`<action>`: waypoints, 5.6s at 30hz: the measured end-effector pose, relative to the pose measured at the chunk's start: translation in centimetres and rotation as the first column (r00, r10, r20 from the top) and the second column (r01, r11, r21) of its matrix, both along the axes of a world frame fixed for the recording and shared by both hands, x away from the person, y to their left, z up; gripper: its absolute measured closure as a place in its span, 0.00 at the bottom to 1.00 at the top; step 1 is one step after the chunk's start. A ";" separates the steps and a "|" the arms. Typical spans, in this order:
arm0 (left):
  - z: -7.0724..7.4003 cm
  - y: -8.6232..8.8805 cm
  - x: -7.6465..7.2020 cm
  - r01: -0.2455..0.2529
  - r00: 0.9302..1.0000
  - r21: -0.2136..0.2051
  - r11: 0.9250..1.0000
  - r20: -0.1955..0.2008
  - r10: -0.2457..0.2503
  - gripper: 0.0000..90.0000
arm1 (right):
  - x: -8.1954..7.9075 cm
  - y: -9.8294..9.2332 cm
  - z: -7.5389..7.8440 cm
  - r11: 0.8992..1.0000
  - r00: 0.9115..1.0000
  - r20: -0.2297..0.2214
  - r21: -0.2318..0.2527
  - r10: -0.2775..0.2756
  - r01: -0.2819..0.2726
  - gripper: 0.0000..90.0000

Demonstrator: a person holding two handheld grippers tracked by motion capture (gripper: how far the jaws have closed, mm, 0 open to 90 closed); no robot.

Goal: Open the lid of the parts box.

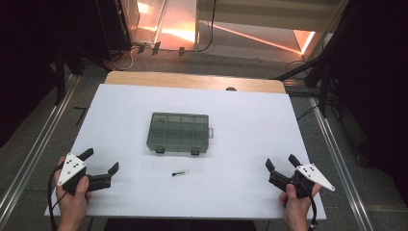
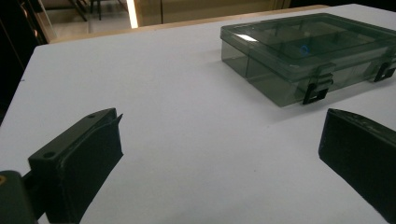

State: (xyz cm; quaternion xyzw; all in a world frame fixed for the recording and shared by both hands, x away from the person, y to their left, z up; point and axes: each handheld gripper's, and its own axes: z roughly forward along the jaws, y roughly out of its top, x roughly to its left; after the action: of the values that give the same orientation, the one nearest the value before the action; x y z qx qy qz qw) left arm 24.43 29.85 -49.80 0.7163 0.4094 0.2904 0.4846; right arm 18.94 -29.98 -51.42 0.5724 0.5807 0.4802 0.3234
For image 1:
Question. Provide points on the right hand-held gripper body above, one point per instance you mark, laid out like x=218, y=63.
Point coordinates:
x=312, y=174

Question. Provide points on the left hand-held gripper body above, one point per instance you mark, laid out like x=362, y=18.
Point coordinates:
x=72, y=168

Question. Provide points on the small black green component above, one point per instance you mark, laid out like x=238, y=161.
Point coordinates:
x=179, y=173

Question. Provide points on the clear grey compartment box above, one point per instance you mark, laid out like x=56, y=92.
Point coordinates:
x=178, y=133

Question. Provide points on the person's right hand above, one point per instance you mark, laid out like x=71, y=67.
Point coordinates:
x=296, y=208

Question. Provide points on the person's left hand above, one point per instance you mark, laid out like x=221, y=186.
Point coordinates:
x=72, y=207

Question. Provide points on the white board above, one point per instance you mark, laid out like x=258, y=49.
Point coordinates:
x=224, y=192

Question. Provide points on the black metal stand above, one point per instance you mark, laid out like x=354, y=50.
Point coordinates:
x=322, y=83
x=60, y=77

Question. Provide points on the wooden table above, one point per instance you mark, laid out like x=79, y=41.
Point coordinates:
x=192, y=80

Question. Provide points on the black cabinet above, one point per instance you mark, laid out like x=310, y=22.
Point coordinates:
x=112, y=22

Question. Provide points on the aluminium floor rail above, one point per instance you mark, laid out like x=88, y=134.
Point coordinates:
x=38, y=147
x=340, y=163

